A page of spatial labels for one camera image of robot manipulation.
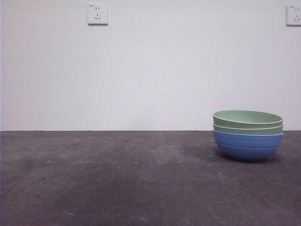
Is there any green ribbed bowl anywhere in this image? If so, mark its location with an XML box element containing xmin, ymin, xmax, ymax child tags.
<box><xmin>213</xmin><ymin>110</ymin><xmax>284</xmax><ymax>129</ymax></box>
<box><xmin>213</xmin><ymin>122</ymin><xmax>285</xmax><ymax>136</ymax></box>

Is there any blue ribbed bowl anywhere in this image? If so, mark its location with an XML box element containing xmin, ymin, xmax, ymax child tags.
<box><xmin>213</xmin><ymin>130</ymin><xmax>285</xmax><ymax>162</ymax></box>

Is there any white wall socket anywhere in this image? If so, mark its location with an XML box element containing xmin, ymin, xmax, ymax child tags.
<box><xmin>286</xmin><ymin>5</ymin><xmax>301</xmax><ymax>27</ymax></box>
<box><xmin>87</xmin><ymin>3</ymin><xmax>109</xmax><ymax>26</ymax></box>

